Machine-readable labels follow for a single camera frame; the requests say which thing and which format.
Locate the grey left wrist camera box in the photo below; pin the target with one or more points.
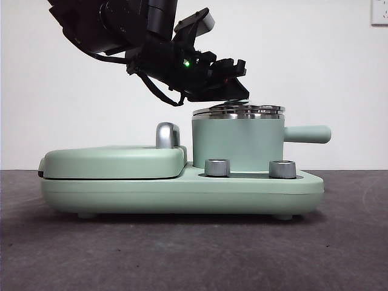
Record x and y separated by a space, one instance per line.
206 22

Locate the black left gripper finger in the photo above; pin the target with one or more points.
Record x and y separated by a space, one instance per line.
224 92

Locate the white wall socket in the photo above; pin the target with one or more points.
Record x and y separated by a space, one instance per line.
380 13

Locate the silver control knob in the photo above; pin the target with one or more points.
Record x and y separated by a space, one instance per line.
282 169
217 167

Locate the mint green breakfast machine base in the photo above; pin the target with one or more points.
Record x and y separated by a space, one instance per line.
91 195

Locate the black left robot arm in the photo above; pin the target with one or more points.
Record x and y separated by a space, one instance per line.
121 27

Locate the glass pot lid green knob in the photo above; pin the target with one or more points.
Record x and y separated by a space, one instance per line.
260 109

